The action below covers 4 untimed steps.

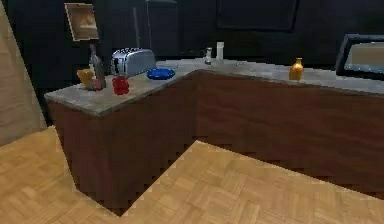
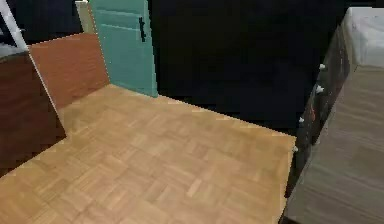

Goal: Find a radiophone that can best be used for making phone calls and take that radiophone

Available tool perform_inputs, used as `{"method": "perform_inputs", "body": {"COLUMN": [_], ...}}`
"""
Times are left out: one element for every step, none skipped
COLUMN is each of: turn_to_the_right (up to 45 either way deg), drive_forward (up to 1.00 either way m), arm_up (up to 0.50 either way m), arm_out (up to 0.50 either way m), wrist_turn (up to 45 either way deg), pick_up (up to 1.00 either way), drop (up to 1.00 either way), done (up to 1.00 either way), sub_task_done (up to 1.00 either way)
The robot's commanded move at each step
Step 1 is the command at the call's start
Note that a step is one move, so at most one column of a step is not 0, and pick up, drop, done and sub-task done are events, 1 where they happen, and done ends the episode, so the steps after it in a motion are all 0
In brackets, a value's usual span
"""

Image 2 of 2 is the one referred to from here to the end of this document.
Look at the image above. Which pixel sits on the grey wooden chest of drawers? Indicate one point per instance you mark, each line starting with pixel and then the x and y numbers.
pixel 346 150

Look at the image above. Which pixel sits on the teal room door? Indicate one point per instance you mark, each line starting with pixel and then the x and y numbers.
pixel 128 50

